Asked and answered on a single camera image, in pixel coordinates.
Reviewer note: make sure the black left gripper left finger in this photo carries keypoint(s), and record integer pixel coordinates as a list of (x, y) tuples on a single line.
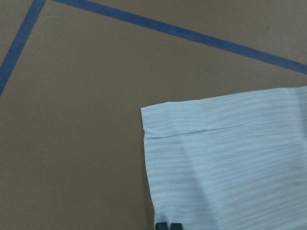
[(161, 226)]

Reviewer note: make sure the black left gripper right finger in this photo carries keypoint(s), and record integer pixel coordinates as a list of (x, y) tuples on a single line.
[(176, 226)]

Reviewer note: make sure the light blue button-up shirt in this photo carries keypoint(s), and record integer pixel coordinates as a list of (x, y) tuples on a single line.
[(234, 162)]

